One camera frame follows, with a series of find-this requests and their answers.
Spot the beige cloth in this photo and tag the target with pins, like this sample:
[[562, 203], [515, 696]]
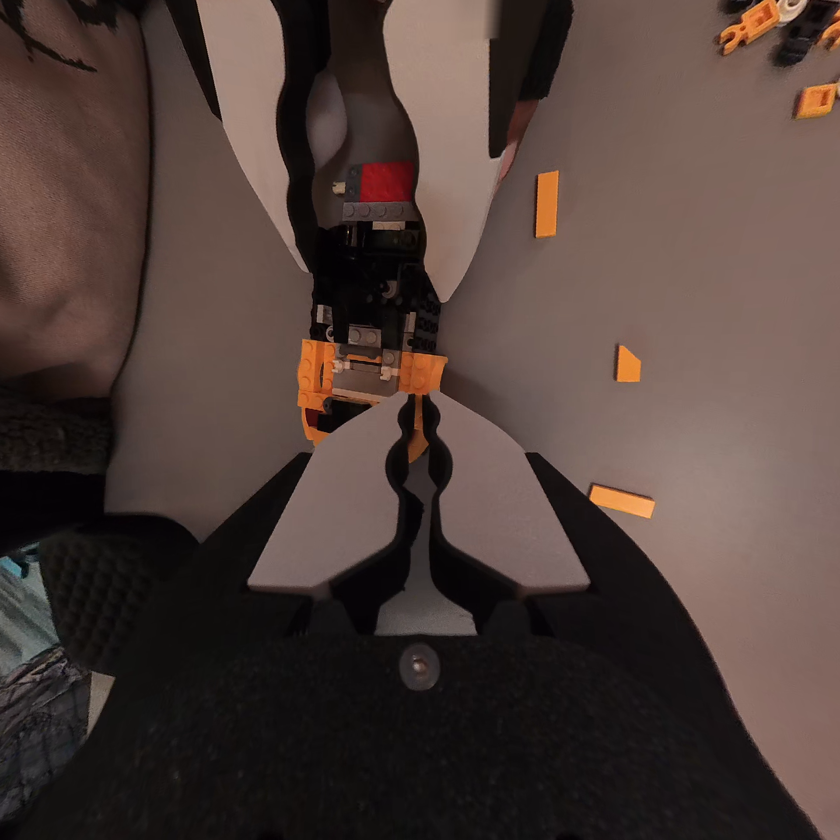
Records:
[[65, 197]]

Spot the black fleece jacket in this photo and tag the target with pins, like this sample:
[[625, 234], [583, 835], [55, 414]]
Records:
[[52, 433]]

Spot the person's left hand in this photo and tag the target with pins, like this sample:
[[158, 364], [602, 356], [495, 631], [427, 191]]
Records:
[[516, 138]]

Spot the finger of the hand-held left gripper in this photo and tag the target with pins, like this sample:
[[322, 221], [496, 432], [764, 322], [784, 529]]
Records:
[[446, 131], [246, 98]]

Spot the black mesh chair armrest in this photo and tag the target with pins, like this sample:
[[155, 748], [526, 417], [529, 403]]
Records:
[[105, 590]]

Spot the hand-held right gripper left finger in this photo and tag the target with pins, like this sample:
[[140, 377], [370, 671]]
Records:
[[334, 518]]

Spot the narrow orange lego tile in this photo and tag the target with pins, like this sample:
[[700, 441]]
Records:
[[546, 203]]

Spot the orange wedge lego tile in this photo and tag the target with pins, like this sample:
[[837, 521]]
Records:
[[627, 364]]

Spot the partly built lego car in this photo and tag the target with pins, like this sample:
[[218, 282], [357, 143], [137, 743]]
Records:
[[367, 315]]

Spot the pile of small lego pieces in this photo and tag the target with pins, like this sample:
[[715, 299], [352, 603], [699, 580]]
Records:
[[781, 39]]

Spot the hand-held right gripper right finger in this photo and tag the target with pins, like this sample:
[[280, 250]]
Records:
[[505, 518]]

